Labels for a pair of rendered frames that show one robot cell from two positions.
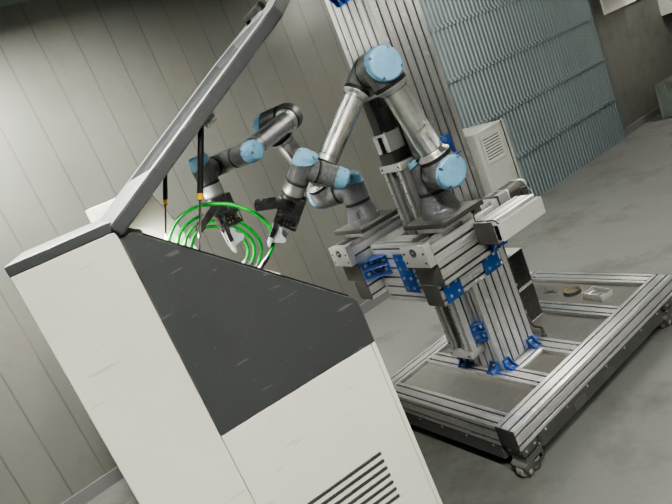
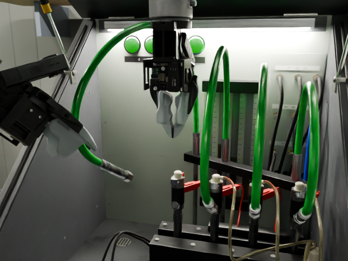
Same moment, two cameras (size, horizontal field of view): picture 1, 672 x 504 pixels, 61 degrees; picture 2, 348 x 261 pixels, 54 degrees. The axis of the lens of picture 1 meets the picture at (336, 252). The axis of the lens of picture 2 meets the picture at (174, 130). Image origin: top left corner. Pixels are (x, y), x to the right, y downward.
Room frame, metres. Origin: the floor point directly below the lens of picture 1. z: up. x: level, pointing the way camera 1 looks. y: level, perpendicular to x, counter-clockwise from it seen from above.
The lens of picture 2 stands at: (2.41, -0.18, 1.39)
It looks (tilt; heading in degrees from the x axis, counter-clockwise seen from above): 14 degrees down; 127
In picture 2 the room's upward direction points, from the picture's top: straight up
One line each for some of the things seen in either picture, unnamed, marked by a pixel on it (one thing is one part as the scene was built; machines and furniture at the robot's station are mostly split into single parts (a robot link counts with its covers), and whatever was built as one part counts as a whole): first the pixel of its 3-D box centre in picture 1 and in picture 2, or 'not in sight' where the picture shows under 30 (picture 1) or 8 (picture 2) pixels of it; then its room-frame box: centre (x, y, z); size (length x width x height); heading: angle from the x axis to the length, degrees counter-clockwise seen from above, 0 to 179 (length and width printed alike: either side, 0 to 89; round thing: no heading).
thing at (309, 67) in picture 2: not in sight; (293, 115); (2.14, 0.70, 1.20); 0.13 x 0.03 x 0.31; 22
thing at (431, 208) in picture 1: (437, 200); not in sight; (2.09, -0.43, 1.09); 0.15 x 0.15 x 0.10
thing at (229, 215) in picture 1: (224, 211); (170, 57); (2.04, 0.31, 1.36); 0.09 x 0.08 x 0.12; 112
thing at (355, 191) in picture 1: (350, 186); not in sight; (2.52, -0.17, 1.20); 0.13 x 0.12 x 0.14; 55
